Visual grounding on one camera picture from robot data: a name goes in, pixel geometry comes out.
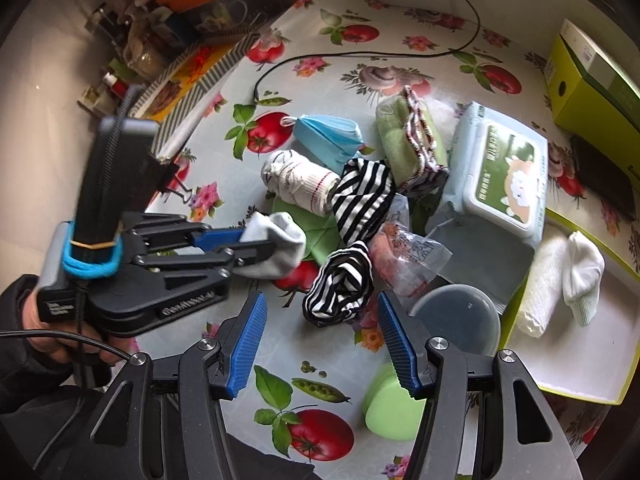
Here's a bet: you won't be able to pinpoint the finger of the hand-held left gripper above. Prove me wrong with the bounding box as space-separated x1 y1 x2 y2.
131 214 246 253
134 240 276 277

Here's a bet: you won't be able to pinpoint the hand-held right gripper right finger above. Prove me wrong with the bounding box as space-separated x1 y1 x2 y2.
377 291 583 480

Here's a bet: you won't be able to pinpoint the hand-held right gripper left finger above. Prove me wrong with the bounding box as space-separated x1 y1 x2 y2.
62 291 268 480

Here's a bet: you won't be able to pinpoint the grey white sock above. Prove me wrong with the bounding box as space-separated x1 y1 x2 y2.
232 211 307 281

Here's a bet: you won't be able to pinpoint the black white striped sock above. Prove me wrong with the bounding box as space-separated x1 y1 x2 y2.
331 157 397 252
302 241 374 328

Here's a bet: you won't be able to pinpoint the clear plastic packet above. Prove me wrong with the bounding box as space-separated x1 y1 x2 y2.
372 195 452 307

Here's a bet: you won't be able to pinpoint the green-edged box lid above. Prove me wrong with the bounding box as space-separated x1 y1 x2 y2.
497 207 640 406

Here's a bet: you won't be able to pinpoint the light green towel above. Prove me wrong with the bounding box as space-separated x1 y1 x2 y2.
375 95 448 186

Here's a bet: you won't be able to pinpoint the person's left hand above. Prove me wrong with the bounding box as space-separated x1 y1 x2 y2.
24 290 133 366

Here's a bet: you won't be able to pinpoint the round clear plastic container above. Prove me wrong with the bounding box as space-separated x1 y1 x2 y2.
409 284 502 362

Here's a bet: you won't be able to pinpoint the round green sponge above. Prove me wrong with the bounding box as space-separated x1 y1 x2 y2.
362 362 427 442

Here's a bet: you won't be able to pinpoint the floral printed tablecloth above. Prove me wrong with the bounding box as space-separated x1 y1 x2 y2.
135 0 640 480

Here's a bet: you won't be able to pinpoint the blue face mask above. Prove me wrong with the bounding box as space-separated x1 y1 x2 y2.
280 114 365 173

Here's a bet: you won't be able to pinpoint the rolled white towel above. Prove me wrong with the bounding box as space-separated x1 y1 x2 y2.
515 237 569 338

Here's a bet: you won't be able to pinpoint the patterned tray with striped edge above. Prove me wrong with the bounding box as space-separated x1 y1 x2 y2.
135 40 252 157

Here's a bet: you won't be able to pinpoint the small bottles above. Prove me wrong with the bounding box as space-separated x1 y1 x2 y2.
77 67 132 117

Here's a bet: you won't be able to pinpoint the wet wipes pack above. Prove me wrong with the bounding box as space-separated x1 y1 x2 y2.
425 101 550 311

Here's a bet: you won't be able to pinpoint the glass jar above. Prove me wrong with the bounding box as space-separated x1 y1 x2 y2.
122 7 168 81

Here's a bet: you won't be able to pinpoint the red black patterned trim cloth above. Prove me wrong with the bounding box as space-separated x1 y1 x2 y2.
399 86 451 198

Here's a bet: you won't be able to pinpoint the black phone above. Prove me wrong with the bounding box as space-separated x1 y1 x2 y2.
570 135 637 222

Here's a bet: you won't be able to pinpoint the green cardboard box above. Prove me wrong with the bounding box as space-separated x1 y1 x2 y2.
545 19 640 186

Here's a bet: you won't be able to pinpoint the braided black gripper cable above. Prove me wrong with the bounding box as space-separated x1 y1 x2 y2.
75 85 146 281

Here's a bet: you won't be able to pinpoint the thin black cable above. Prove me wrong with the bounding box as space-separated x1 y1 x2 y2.
252 0 482 106

